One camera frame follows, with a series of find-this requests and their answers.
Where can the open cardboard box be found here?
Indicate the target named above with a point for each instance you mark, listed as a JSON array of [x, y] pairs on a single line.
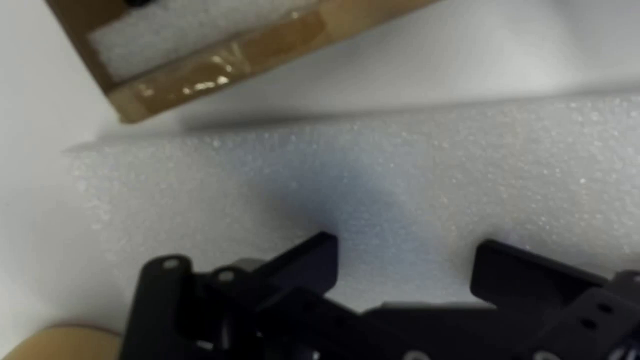
[[266, 53]]

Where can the white foam paper sheet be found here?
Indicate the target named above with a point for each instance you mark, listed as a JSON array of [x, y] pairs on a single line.
[[432, 186]]

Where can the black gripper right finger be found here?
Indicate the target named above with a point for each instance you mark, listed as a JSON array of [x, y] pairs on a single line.
[[560, 307]]

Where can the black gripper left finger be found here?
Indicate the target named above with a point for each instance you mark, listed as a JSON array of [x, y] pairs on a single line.
[[280, 301]]

